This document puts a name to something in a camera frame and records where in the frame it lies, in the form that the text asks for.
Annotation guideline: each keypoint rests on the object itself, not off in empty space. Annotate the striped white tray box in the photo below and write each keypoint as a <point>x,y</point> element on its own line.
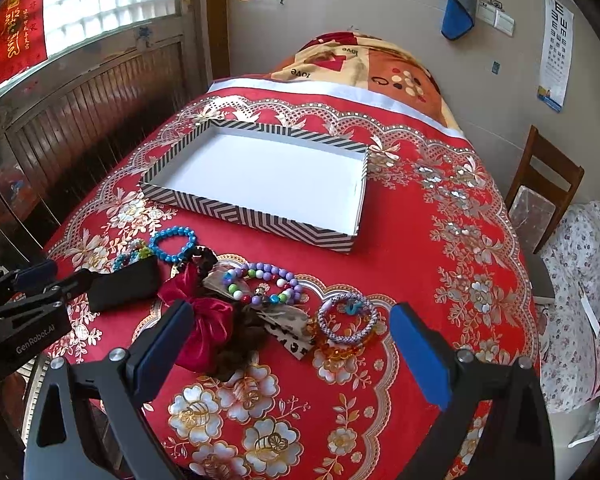
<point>302,185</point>

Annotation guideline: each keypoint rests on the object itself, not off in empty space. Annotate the red window decoration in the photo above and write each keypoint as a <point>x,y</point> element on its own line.
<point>22,37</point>

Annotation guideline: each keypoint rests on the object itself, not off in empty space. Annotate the black scrunchie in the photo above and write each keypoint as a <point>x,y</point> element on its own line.
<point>201,257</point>

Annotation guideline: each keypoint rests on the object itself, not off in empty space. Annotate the leopard print bow scrunchie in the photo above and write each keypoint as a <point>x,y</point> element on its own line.
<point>288,324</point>

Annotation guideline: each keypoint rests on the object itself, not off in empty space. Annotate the white wall switch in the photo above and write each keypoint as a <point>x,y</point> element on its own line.
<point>492,13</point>

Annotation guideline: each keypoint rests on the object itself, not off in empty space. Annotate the red satin bow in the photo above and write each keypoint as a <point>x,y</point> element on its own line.
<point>213,324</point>

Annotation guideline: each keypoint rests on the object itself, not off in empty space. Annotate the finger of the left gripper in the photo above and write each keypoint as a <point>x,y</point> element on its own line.
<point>28,281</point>
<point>77,284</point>

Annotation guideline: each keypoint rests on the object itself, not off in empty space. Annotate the floral fabric cover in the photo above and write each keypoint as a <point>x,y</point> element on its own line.
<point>570,326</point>

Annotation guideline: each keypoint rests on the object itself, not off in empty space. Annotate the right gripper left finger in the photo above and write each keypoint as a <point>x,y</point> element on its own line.
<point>63,439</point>

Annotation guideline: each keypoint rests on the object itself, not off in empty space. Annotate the wooden chair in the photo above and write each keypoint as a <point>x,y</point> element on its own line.
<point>526,175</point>

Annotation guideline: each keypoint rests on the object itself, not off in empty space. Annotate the eye chart poster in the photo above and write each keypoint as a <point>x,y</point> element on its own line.
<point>556,55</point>

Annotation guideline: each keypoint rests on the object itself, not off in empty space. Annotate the orange patterned blanket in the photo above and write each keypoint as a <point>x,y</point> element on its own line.
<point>372,64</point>

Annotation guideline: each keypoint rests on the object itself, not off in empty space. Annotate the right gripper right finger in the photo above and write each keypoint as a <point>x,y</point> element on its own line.
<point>516,442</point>

